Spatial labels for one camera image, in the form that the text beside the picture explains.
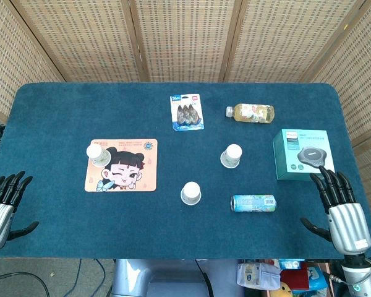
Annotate white printed package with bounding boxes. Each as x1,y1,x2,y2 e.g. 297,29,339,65
237,262,281,291

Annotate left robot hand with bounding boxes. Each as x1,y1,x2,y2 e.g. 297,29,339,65
0,170,40,252

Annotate blue blister pack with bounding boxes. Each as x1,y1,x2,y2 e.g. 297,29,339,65
169,93,205,132

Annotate red box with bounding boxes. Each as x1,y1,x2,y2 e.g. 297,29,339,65
280,268,310,292

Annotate blue floor cable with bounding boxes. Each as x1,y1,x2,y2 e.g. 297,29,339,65
68,259,83,297
93,259,109,297

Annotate yellow plush toy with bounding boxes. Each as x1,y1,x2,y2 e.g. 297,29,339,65
279,281,301,297

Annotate black torso cable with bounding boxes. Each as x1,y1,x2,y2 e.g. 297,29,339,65
194,259,216,297

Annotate blue table cloth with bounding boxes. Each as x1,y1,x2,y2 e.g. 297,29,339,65
0,82,371,260

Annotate small blue carton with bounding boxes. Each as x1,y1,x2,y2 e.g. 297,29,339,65
279,259,306,270

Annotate bamboo screen panel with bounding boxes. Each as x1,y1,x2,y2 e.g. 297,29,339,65
11,0,149,84
0,0,66,123
224,0,371,84
309,0,371,223
129,0,245,84

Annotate yellow tea bottle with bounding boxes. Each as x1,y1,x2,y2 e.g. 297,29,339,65
224,103,275,124

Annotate green product box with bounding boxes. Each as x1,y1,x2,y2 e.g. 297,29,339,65
272,128,336,181

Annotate grey robot torso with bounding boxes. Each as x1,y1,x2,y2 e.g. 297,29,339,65
113,259,245,297

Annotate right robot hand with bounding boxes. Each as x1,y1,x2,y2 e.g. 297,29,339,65
300,166,371,256

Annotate light blue drink can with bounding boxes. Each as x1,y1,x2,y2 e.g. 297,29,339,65
230,194,278,213

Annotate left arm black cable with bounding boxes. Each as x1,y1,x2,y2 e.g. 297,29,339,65
0,268,52,297

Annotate blue white toy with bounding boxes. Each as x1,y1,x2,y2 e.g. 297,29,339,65
305,265,326,283

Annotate cartoon girl mouse pad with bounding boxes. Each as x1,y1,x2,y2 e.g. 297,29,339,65
84,138,159,192

